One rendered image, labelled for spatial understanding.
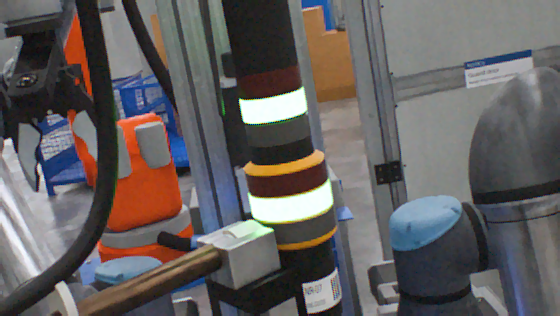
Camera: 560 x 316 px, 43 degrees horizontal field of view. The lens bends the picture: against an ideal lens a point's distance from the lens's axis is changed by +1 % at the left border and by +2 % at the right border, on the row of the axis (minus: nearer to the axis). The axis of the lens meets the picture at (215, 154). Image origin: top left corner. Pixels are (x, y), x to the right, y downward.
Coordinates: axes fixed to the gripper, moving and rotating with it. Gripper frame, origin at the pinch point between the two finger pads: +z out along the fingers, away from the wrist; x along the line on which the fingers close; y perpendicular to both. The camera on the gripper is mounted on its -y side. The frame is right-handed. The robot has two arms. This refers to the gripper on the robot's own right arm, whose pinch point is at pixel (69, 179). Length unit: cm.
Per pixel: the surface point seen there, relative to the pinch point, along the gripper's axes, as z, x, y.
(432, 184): 52, -78, 128
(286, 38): -16, -26, -52
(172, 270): -7, -19, -56
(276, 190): -9, -24, -53
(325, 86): 130, -143, 863
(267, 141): -11, -24, -52
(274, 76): -15, -25, -52
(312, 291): -3, -25, -52
